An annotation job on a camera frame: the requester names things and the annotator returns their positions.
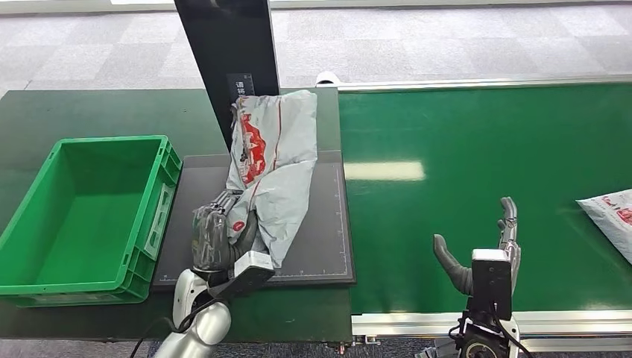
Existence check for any black machine column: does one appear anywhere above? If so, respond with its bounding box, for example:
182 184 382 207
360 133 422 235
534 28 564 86
173 0 282 150

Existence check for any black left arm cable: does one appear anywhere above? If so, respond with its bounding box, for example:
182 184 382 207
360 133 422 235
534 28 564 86
128 295 224 358

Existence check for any grey red-printed mailer package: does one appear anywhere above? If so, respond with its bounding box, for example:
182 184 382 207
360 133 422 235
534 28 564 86
575 188 632 266
224 89 319 269

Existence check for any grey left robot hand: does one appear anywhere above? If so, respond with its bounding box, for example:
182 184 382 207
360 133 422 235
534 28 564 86
191 189 261 274

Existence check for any green conveyor belt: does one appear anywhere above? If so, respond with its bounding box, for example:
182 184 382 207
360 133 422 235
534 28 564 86
338 82 632 315

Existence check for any aluminium conveyor side rail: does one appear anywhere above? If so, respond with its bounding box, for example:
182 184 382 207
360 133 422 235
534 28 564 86
315 72 632 95
350 309 632 353

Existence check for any black ruled machine platform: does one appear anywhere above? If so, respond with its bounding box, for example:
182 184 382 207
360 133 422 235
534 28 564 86
151 150 357 291

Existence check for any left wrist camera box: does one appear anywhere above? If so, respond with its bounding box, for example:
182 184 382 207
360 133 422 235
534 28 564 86
207 250 277 301

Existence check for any green plastic crate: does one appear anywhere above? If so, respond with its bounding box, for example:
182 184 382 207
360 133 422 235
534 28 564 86
0 134 183 309

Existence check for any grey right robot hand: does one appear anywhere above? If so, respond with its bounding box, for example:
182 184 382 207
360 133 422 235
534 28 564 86
432 196 523 298

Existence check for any white conveyor end cap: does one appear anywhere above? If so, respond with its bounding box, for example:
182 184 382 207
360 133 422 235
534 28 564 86
315 71 341 90

